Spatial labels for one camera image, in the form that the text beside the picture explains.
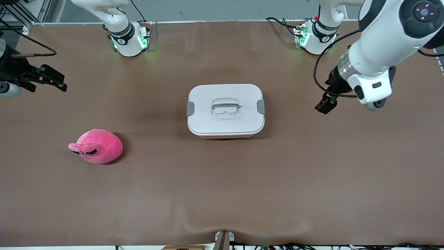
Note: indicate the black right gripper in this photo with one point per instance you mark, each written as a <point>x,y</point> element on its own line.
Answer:
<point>14,71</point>

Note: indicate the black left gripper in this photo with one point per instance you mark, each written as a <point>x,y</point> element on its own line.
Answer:
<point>335,83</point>

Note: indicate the pink plush toy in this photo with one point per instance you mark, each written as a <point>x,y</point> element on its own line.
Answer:
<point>104,146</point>

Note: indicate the white box lid grey clips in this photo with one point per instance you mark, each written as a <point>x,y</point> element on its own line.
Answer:
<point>208,121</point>

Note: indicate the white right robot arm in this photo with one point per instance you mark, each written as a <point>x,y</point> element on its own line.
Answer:
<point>125,38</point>

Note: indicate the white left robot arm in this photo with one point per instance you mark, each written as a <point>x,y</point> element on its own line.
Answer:
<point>381,41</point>

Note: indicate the pink translucent plastic box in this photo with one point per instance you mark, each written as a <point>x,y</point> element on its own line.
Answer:
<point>225,137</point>

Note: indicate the brown table mat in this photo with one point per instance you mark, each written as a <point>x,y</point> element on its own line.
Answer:
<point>222,191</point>

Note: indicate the aluminium frame post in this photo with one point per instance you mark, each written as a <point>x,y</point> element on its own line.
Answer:
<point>43,10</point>

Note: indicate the white table edge rail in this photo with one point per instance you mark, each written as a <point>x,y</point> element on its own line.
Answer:
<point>208,21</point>

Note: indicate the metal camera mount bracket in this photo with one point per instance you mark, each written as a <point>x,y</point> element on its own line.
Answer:
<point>223,241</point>

